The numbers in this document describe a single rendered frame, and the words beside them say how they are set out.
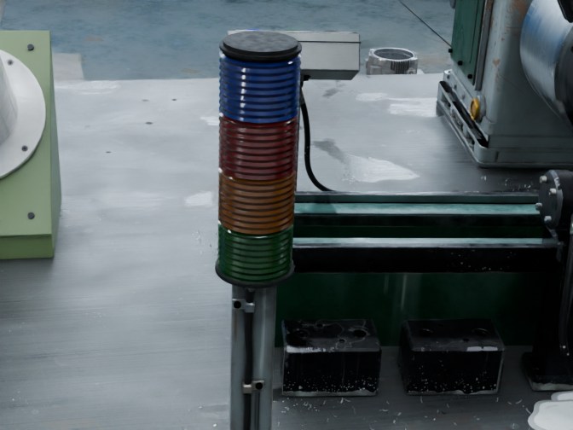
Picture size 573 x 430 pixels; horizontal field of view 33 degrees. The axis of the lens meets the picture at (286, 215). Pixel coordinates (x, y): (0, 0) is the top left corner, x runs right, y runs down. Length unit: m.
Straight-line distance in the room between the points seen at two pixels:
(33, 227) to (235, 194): 0.59
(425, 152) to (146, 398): 0.79
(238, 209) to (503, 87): 0.88
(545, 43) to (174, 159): 0.60
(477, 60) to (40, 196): 0.74
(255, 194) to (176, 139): 0.94
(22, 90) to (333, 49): 0.41
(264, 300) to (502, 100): 0.85
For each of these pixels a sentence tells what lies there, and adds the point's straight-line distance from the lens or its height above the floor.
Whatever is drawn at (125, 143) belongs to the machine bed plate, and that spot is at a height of 0.80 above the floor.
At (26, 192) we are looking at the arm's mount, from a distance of 1.29.
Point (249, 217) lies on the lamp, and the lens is 0.74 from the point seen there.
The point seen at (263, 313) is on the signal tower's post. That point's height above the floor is 0.99.
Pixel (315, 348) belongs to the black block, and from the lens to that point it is 1.00.
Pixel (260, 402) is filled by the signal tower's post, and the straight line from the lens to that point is 0.85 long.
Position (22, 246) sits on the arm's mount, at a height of 0.82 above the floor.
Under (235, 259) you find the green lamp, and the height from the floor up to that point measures 1.05.
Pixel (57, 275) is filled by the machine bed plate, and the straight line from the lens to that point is 1.26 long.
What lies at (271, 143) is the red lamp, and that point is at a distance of 0.71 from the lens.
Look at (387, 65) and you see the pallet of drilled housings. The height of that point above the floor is 0.33.
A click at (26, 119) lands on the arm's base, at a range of 1.31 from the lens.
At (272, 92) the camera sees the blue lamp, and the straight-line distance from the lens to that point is 0.70.
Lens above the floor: 1.42
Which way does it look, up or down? 26 degrees down
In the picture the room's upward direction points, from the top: 2 degrees clockwise
